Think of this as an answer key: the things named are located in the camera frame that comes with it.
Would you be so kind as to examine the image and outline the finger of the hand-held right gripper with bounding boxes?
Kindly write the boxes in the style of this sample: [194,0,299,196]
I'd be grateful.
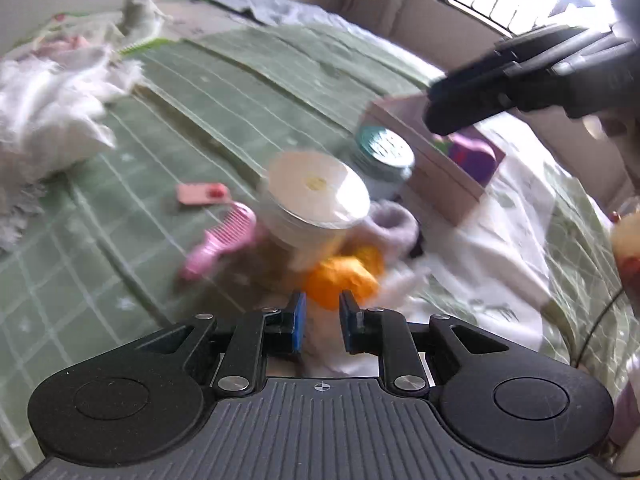
[422,62,528,136]

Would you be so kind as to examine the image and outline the pink cardboard box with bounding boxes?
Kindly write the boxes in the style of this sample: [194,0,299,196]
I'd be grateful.
[360,94,507,226]

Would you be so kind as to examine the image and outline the white fluffy cloth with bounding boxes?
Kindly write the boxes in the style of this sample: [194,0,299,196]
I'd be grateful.
[0,44,145,183]

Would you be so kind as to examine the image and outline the beige cardboard sheet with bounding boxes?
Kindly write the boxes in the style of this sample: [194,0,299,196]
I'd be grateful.
[162,0,263,43]

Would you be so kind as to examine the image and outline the green comb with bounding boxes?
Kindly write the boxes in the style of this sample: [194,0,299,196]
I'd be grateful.
[119,36,167,57]

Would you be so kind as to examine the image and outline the white plush toy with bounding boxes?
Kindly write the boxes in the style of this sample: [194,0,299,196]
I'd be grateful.
[119,0,168,47]

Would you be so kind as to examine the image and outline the cream and pink soft toy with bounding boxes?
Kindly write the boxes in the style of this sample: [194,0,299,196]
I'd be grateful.
[610,210,640,293]

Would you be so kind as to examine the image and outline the pale lilac sheet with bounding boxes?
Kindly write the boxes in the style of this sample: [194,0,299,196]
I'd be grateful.
[210,0,353,28]

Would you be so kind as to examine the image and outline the orange soft toy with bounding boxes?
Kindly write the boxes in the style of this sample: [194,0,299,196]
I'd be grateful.
[304,245,386,311]

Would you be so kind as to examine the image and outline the green lid glass jar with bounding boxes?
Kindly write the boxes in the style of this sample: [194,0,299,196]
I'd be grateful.
[350,125,417,202]

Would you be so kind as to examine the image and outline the black cable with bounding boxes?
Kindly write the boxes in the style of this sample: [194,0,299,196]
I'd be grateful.
[570,285,628,367]

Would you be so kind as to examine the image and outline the pink cloth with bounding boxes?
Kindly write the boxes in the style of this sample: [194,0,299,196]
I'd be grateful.
[30,34,98,63]

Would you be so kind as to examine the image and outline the pink hair clip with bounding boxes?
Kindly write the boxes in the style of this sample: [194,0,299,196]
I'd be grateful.
[176,183,232,207]

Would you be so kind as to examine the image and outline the pink comb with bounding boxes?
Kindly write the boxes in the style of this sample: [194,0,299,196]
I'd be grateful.
[180,202,258,282]

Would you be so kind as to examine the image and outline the purple and pink soft toy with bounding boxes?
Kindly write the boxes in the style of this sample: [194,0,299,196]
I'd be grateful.
[446,127,499,186]

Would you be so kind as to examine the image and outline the green and white printed bedspread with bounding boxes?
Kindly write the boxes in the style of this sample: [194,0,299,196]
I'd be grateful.
[0,0,640,466]

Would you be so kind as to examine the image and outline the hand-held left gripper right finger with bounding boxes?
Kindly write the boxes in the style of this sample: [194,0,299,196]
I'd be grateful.
[339,290,511,396]

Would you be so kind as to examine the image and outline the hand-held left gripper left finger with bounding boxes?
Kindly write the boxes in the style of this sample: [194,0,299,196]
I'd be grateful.
[135,291,307,395]

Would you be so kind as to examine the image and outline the flower label plastic jar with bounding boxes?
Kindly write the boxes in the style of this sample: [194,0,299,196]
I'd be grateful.
[260,151,372,267]

